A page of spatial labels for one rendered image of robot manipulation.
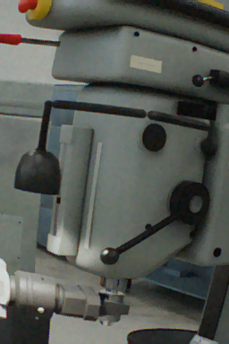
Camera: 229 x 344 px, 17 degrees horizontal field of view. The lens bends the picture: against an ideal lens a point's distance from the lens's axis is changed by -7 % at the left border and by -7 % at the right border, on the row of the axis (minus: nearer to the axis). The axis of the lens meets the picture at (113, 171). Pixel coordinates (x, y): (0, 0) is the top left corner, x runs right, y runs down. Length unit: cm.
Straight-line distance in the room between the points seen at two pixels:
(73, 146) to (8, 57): 976
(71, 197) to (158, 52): 28
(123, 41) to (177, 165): 24
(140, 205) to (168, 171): 7
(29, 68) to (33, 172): 1004
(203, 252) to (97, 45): 40
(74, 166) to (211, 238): 26
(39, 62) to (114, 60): 1004
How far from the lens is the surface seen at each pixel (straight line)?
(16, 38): 133
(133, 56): 120
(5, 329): 176
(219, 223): 134
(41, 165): 114
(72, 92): 902
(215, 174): 133
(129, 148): 124
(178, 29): 125
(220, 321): 169
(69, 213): 128
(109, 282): 135
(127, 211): 125
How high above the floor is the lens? 155
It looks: 3 degrees down
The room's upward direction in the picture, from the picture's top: 8 degrees clockwise
